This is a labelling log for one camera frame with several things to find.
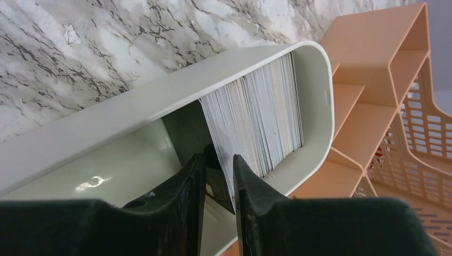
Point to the stack of cards in tray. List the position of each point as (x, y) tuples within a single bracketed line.
[(256, 116)]

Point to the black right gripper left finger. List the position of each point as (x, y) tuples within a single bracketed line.
[(167, 220)]

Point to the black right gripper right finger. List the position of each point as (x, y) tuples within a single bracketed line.
[(269, 223)]

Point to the white oblong plastic tray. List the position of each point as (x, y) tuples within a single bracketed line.
[(124, 147)]

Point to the orange mesh file organizer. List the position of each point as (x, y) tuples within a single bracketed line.
[(390, 137)]

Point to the black VIP credit card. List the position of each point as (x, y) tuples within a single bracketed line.
[(216, 182)]

